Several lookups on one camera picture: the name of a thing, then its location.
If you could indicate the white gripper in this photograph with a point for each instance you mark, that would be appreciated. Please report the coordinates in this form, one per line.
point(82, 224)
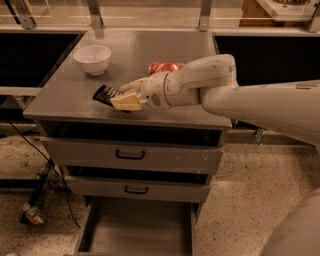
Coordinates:
point(153, 90)

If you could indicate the black rxbar chocolate bar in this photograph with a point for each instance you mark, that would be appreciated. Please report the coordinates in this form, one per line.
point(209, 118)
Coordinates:
point(105, 93)

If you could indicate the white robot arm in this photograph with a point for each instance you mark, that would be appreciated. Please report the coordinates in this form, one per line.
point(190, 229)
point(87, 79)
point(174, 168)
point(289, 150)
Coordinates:
point(292, 109)

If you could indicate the grey drawer cabinet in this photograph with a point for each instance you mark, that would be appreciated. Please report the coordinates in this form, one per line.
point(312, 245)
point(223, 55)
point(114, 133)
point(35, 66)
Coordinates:
point(65, 109)

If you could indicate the grey top drawer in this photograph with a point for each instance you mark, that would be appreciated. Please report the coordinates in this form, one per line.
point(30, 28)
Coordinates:
point(133, 156)

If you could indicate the grey drawer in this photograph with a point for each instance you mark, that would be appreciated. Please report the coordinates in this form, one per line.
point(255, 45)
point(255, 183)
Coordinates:
point(129, 227)
point(133, 156)
point(137, 184)

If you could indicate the grey middle drawer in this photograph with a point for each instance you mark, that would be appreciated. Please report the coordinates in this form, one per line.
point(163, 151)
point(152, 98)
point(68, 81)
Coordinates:
point(137, 184)

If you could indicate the grey bottom drawer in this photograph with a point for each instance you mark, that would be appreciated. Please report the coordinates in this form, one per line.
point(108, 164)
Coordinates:
point(129, 227)

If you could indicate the crushed red soda can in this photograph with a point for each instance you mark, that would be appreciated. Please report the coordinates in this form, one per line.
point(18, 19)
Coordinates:
point(157, 67)

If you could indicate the white bowl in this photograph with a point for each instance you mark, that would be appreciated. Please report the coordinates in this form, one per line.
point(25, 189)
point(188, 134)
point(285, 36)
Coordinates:
point(93, 59)

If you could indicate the left black bin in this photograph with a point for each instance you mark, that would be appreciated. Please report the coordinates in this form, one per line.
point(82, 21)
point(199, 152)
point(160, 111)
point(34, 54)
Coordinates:
point(26, 59)

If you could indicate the black bin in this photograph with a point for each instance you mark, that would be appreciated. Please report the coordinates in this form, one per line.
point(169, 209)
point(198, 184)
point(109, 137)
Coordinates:
point(268, 60)
point(26, 59)

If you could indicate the right black bin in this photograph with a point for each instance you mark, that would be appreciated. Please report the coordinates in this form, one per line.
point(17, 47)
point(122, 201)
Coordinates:
point(268, 60)

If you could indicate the black floor stand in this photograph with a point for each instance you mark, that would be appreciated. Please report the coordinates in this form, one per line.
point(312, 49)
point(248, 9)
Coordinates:
point(38, 189)

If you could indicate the wooden furniture top right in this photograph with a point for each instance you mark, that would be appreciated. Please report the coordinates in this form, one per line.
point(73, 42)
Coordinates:
point(277, 13)

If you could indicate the plastic water bottle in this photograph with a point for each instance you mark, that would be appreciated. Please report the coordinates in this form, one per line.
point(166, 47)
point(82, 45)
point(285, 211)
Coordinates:
point(33, 214)

